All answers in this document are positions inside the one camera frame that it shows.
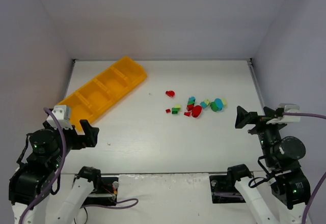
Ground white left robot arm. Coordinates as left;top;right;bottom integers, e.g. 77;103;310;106
9;115;99;223

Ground dark green lego brick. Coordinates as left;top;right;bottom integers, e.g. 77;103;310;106
171;107;179;115

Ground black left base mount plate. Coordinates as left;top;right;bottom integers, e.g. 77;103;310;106
82;175;119;206

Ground red lego brick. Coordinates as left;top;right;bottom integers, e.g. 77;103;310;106
187;104;194;111

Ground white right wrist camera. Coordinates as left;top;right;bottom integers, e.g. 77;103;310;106
266;103;301;125

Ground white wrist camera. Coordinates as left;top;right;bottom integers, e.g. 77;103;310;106
266;103;301;125
51;105;73;130

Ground pale yellow lego at right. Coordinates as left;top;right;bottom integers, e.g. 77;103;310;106
221;98;227;106

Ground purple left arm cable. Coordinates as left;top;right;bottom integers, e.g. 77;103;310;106
18;107;139;224

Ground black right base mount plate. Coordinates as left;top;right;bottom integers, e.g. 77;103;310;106
209;174;245;204

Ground red curved lego piece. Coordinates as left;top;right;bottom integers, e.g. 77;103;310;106
166;90;175;98

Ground cyan rounded lego piece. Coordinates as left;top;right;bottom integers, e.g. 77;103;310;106
214;98;224;109

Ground green rounded lego piece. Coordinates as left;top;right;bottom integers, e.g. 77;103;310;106
210;102;223;112

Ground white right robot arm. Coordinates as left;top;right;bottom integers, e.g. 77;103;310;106
227;104;311;223

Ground yellow four-compartment sorting tray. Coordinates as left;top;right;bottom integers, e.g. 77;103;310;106
59;56;147;131

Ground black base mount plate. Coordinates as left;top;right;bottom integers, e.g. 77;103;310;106
82;175;119;206
209;174;245;204

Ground cyan small lego brick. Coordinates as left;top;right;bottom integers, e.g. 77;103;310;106
200;101;208;108

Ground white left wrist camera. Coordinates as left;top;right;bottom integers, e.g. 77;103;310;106
51;105;73;130

